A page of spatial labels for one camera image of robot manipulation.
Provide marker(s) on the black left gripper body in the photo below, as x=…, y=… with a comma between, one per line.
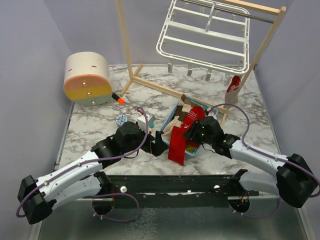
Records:
x=146, y=146

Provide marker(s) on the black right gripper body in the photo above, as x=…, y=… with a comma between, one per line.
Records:
x=197, y=134

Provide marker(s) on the red santa sock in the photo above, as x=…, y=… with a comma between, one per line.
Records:
x=177, y=146

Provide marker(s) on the red beige reindeer sock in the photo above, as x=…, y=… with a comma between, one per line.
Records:
x=232, y=92

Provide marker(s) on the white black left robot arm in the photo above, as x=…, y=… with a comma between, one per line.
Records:
x=38, y=197

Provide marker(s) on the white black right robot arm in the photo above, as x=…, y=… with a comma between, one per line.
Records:
x=290, y=177

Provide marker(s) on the white plastic clip hanger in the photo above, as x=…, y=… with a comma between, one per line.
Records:
x=229, y=24

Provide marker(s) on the blue perforated plastic basket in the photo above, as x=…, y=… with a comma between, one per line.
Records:
x=203, y=104

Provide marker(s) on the yellow sock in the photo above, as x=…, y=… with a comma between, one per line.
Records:
x=191, y=148

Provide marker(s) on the red snowflake sock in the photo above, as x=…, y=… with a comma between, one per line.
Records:
x=196, y=113

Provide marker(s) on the cream ribbed sock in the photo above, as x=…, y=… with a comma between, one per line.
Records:
x=182, y=109

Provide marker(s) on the orange black highlighter pen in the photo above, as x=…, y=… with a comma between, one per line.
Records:
x=118, y=98

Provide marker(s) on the pastel round drawer box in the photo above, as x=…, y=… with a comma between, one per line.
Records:
x=87, y=79

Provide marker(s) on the metal hanging rod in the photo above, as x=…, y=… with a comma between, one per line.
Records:
x=231, y=12

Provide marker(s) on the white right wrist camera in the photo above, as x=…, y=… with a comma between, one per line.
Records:
x=213, y=112

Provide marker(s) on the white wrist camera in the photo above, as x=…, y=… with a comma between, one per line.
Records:
x=213, y=112
x=141, y=120

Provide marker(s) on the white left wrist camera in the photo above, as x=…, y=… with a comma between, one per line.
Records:
x=141, y=120

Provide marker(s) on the black mounting rail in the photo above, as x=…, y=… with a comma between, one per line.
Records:
x=171, y=191

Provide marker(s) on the wooden hanger rack frame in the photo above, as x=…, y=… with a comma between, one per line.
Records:
x=234, y=5

